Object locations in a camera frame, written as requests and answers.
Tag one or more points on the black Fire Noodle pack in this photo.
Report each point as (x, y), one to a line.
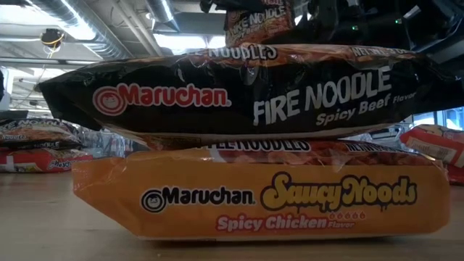
(253, 79)
(32, 136)
(253, 25)

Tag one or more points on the orange Saucy Noods pack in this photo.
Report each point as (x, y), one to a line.
(108, 195)
(427, 143)

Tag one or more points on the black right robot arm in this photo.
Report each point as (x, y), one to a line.
(380, 32)

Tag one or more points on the yellow red ramen beef pack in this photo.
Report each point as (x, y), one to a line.
(36, 161)

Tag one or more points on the silver ceiling air duct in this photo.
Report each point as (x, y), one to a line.
(161, 12)
(90, 32)

